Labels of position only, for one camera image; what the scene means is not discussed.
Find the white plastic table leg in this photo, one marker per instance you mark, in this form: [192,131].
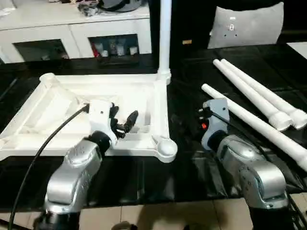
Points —
[268,91]
[254,93]
[164,38]
[254,124]

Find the white plastic table top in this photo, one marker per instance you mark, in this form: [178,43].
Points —
[48,105]

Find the black work mat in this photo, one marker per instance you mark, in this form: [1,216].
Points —
[192,182]

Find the cluster of small bottles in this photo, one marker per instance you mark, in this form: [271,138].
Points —
[115,48]

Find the black cabinet with yellow label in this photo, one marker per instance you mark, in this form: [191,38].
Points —
[192,21]

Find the grey bag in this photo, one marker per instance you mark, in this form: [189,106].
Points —
[120,5]

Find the white cushion with badge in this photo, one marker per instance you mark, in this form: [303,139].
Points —
[247,26]

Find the white cabinet with glass doors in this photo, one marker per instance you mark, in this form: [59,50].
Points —
[38,24]

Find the white flat board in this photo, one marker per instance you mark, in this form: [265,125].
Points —
[298,50]

